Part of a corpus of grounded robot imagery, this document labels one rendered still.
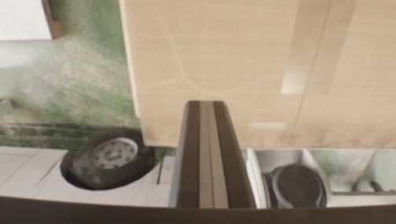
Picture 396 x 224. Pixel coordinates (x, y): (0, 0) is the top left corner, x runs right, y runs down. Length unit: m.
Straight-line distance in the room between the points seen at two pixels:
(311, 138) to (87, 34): 1.38
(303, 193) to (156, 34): 0.43
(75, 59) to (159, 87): 1.38
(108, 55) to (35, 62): 0.53
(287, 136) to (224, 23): 0.14
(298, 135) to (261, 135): 0.04
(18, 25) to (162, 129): 1.42
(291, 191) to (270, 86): 0.33
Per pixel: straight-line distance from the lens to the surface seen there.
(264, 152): 0.59
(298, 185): 0.50
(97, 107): 1.66
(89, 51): 1.50
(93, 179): 1.35
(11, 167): 1.68
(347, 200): 2.37
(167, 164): 1.30
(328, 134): 0.27
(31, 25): 1.53
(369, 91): 0.26
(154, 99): 0.21
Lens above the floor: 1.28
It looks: 58 degrees down
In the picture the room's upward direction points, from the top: 179 degrees counter-clockwise
